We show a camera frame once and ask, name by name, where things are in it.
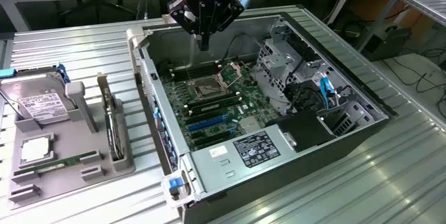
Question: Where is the green graphics card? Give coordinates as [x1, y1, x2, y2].
[96, 72, 125, 161]

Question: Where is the black tripod base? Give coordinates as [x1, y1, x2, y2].
[57, 0, 137, 24]

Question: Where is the metal socket cover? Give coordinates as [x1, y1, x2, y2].
[217, 62, 245, 84]

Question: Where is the silver drive cage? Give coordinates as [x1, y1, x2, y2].
[253, 38, 313, 110]

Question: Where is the CPU socket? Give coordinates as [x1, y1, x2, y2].
[189, 77, 224, 100]

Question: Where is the installed black RAM stick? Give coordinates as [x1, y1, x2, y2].
[182, 92, 241, 108]
[189, 101, 232, 114]

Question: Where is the green motherboard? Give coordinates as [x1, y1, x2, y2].
[161, 61, 278, 151]

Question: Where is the blue expansion slot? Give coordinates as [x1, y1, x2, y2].
[186, 116, 228, 131]

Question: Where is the silver chipset heatsink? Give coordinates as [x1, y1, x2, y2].
[238, 119, 262, 134]

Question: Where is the black box on floor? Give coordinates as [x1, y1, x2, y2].
[363, 26, 413, 62]

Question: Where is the silver hard disk blue caddy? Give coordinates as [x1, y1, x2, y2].
[0, 62, 78, 126]

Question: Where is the grey power supply unit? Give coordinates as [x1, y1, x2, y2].
[189, 124, 304, 193]

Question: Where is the open black PC case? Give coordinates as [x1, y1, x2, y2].
[125, 11, 400, 224]

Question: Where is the grey parts rack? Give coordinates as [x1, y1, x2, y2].
[6, 81, 136, 210]

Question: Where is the blue case latch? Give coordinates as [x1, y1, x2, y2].
[166, 178, 184, 191]

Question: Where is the silver CPU chip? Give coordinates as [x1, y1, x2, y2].
[19, 138, 51, 163]

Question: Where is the green RAM stick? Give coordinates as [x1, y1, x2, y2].
[11, 152, 97, 176]

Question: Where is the black wire inside case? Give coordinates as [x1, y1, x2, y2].
[224, 34, 261, 61]

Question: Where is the blue data wire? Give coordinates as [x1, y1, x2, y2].
[317, 77, 336, 111]

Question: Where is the aluminium slat table frame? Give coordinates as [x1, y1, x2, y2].
[355, 0, 446, 52]

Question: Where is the black floor cable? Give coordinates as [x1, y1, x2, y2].
[383, 56, 446, 95]

